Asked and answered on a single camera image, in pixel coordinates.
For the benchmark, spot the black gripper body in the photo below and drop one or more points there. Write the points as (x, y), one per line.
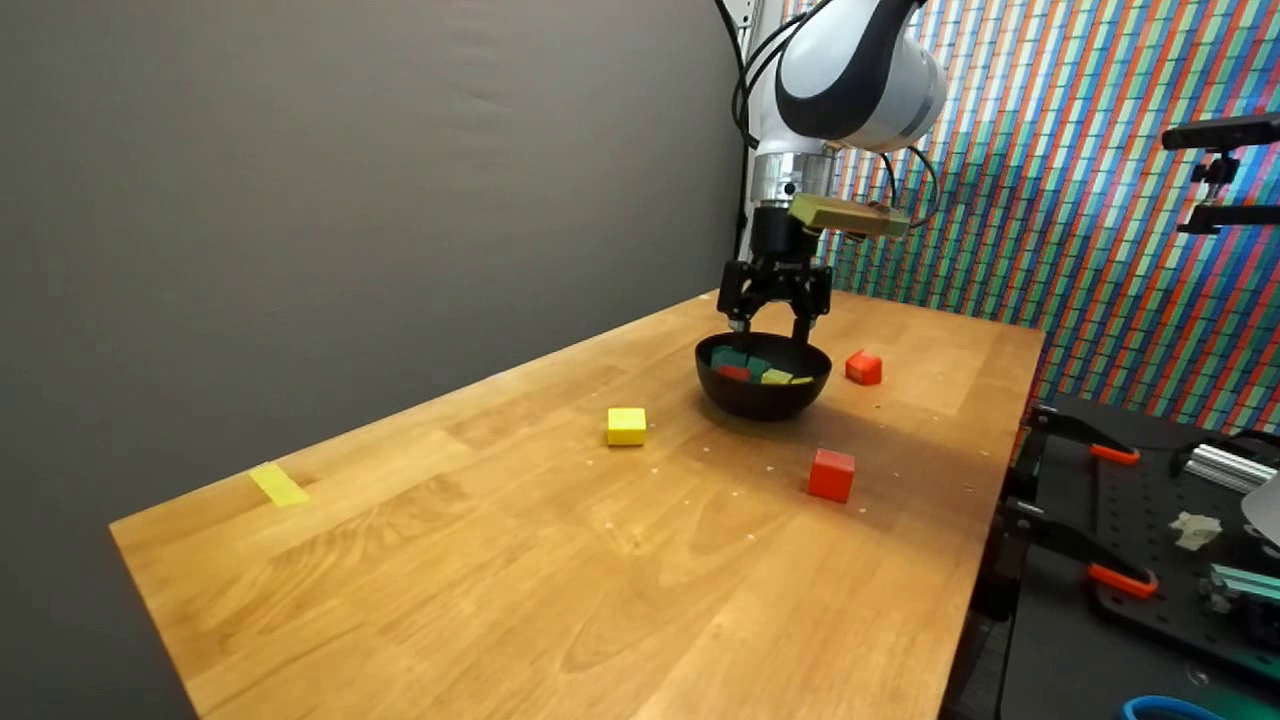
(780, 263)

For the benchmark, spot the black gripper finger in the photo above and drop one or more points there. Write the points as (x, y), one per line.
(819, 309)
(736, 305)

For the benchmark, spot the red wooden block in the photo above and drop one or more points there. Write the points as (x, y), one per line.
(860, 370)
(735, 373)
(828, 477)

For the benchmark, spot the yellow wooden block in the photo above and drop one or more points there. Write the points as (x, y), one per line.
(627, 424)
(785, 376)

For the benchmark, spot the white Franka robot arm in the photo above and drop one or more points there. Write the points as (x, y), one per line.
(854, 83)

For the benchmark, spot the black bowl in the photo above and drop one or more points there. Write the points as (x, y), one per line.
(762, 405)

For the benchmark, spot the black pegboard bench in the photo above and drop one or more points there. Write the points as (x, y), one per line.
(1147, 505)

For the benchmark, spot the grey fabric backdrop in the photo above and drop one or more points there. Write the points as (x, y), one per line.
(334, 203)

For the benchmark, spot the silver aluminium bar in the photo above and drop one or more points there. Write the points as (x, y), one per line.
(1225, 465)

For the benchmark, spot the small pale crumpled wad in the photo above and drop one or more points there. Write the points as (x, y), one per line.
(1199, 528)

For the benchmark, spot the yellow tape strip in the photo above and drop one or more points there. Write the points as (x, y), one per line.
(278, 485)

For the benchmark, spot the grey round plate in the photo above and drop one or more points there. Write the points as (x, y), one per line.
(1264, 514)

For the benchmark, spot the teal metal bar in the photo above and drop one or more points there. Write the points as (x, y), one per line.
(1244, 584)

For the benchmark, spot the tan wrist camera box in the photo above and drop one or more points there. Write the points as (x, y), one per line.
(854, 217)

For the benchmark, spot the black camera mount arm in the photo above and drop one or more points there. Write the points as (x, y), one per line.
(1222, 135)

